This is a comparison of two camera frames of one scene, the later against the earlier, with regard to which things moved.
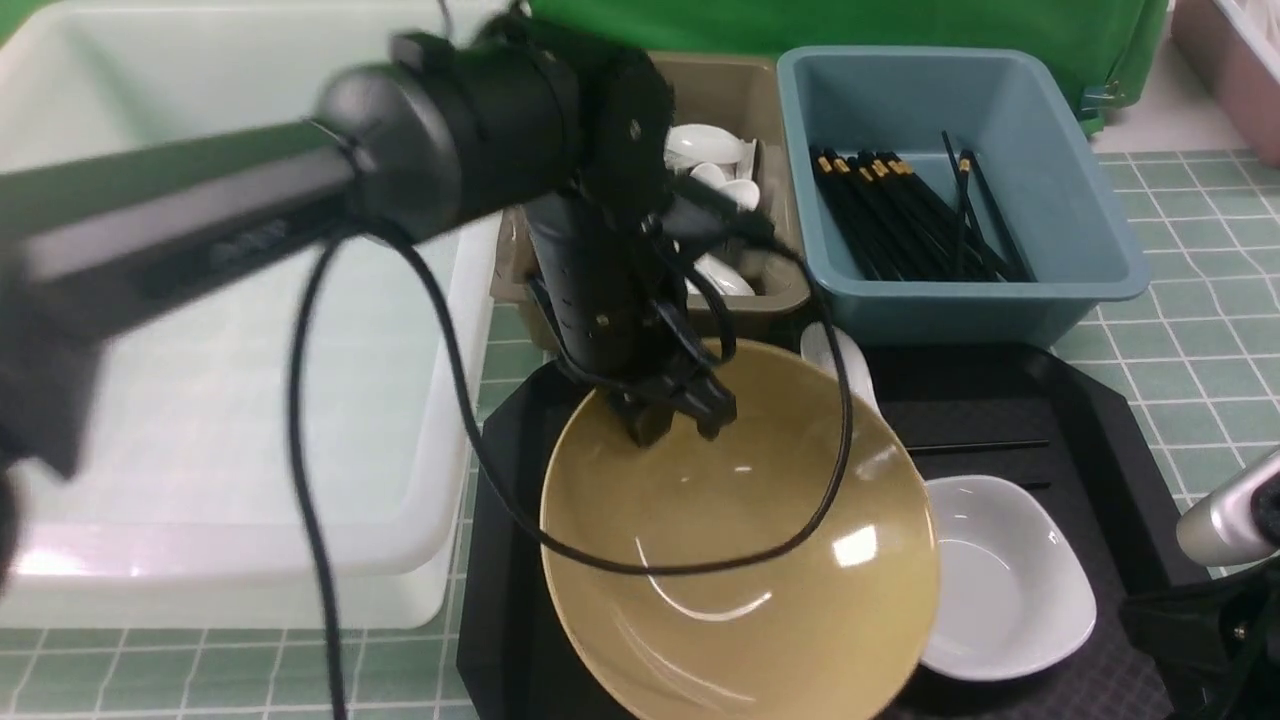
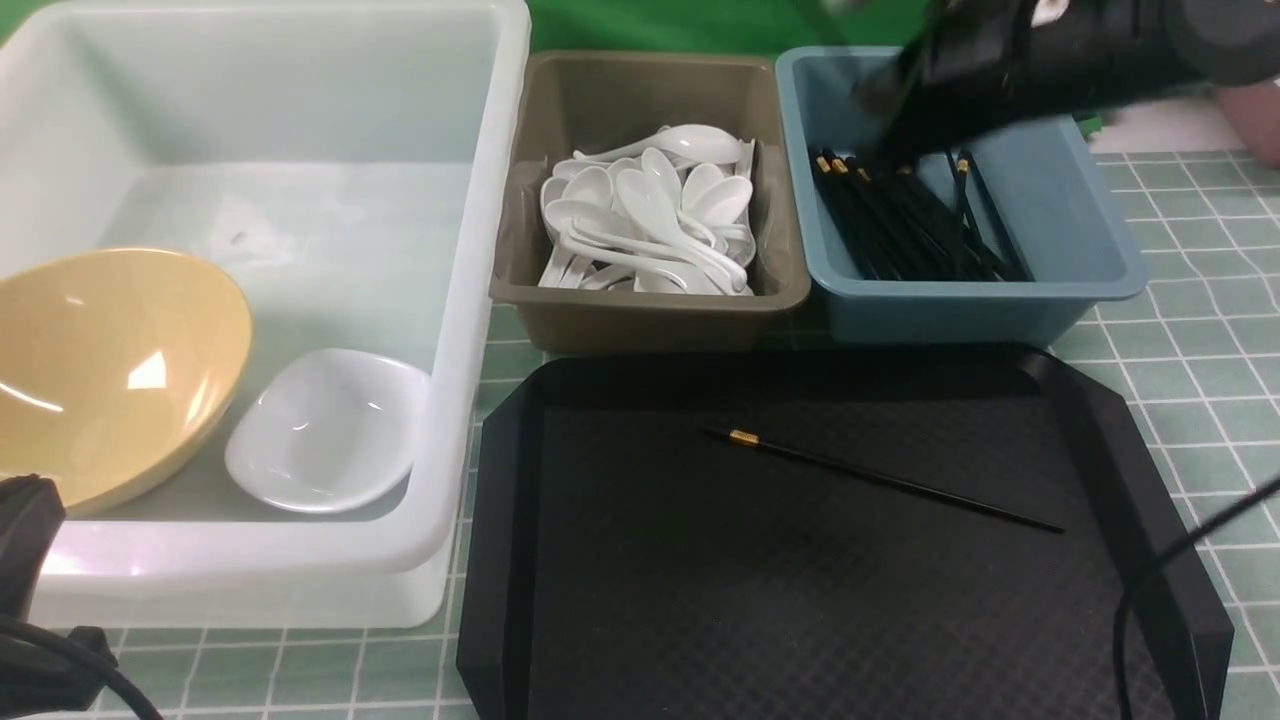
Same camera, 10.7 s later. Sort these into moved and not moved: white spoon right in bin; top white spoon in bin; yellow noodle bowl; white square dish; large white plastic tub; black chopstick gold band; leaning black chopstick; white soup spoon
Moved: white square dish; black chopstick gold band; white soup spoon; yellow noodle bowl
Not moved: top white spoon in bin; white spoon right in bin; large white plastic tub; leaning black chopstick
